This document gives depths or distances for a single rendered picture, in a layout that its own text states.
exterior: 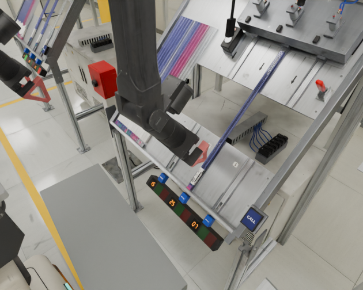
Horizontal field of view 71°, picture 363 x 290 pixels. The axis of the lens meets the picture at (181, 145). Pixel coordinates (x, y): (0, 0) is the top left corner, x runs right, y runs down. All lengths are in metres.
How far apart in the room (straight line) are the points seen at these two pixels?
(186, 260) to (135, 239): 0.65
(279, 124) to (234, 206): 0.65
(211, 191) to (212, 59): 0.46
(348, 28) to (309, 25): 0.09
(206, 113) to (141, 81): 0.92
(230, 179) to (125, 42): 0.52
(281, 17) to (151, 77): 0.53
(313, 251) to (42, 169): 1.83
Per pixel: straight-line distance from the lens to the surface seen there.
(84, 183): 1.07
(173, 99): 0.52
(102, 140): 2.16
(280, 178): 0.73
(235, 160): 0.78
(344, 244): 1.78
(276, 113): 1.38
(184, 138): 0.59
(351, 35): 0.79
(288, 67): 0.84
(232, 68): 0.89
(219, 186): 0.79
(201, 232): 0.82
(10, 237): 0.59
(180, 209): 0.86
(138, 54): 0.39
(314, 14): 0.84
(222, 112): 1.32
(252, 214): 0.71
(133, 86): 0.41
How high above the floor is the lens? 1.39
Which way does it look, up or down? 43 degrees down
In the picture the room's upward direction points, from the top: straight up
